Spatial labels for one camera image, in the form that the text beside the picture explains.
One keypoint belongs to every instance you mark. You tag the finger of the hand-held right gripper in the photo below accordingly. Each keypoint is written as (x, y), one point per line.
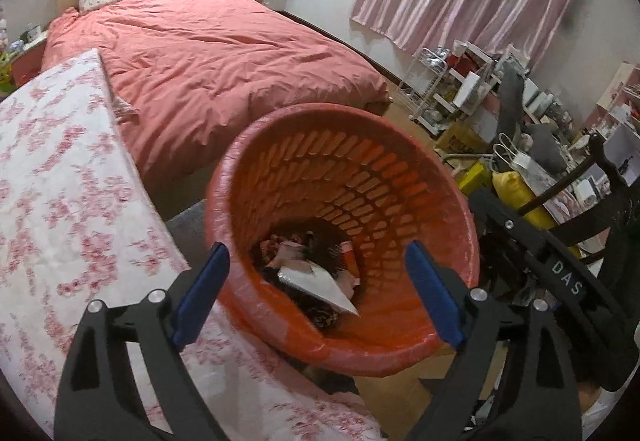
(505, 226)
(610, 171)

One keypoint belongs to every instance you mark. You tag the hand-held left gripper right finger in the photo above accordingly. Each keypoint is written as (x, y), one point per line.
(432, 291)

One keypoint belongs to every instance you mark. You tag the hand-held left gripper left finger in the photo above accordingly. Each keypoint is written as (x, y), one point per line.
(200, 291)

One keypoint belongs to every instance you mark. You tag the orange plastic basket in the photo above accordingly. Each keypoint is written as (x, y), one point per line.
(410, 201)

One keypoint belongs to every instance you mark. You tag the person's right forearm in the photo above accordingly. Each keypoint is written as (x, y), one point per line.
(600, 411)

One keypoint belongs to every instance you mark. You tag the yellow bag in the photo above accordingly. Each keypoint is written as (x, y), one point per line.
(522, 196)

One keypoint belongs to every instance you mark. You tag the white paper bag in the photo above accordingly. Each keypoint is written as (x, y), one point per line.
(512, 156)

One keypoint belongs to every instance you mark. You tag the pink shelf unit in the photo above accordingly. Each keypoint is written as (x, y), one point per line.
(620, 91)

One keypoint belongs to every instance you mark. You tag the yellow cardboard box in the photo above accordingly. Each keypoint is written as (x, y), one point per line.
(462, 138)

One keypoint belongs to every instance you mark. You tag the black office chair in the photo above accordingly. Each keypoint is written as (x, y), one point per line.
(520, 111)

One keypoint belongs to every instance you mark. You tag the floral tablecloth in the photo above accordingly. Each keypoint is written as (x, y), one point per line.
(65, 221)

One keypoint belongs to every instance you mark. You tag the bed with coral duvet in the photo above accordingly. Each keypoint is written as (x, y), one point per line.
(210, 61)

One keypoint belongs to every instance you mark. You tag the red nightstand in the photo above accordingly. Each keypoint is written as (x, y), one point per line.
(27, 61)

